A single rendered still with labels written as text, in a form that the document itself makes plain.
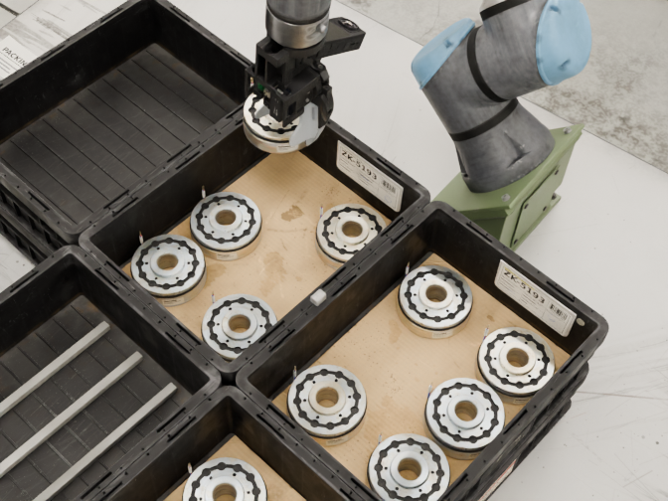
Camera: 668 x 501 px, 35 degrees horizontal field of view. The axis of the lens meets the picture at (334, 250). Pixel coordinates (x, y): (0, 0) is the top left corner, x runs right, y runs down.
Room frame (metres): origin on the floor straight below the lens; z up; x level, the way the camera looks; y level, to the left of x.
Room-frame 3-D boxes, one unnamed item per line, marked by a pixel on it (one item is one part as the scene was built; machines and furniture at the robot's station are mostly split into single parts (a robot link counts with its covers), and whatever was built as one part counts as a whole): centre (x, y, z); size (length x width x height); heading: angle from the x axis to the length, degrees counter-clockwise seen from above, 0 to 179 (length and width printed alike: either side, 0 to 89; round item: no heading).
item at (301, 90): (0.94, 0.07, 1.14); 0.09 x 0.08 x 0.12; 140
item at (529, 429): (0.67, -0.12, 0.87); 0.40 x 0.30 x 0.11; 140
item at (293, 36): (0.94, 0.06, 1.22); 0.08 x 0.08 x 0.05
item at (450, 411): (0.63, -0.18, 0.86); 0.05 x 0.05 x 0.01
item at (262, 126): (0.99, 0.08, 1.01); 0.10 x 0.10 x 0.01
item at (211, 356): (0.87, 0.11, 0.92); 0.40 x 0.30 x 0.02; 140
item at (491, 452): (0.67, -0.12, 0.92); 0.40 x 0.30 x 0.02; 140
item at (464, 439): (0.63, -0.18, 0.86); 0.10 x 0.10 x 0.01
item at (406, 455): (0.54, -0.11, 0.86); 0.05 x 0.05 x 0.01
